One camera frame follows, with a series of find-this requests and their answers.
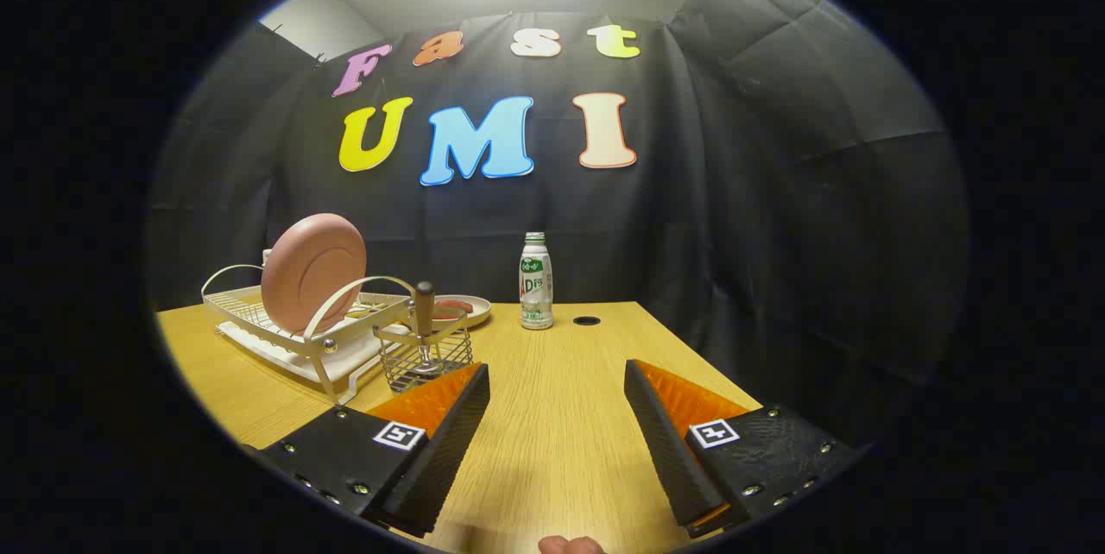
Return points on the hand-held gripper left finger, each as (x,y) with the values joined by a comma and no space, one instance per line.
(449,459)

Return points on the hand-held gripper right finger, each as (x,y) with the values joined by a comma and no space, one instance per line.
(665,450)

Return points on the pink plate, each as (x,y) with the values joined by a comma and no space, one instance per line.
(311,273)

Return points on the beige plate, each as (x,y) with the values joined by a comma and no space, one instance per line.
(479,310)

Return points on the white ribbed drain tray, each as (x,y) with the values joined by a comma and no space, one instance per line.
(345,364)

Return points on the red meat piece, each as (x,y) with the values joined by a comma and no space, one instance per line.
(460,305)
(445,314)

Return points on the white green drink bottle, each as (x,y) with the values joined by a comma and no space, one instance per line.
(535,286)

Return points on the black backdrop cloth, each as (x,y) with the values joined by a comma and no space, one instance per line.
(734,217)

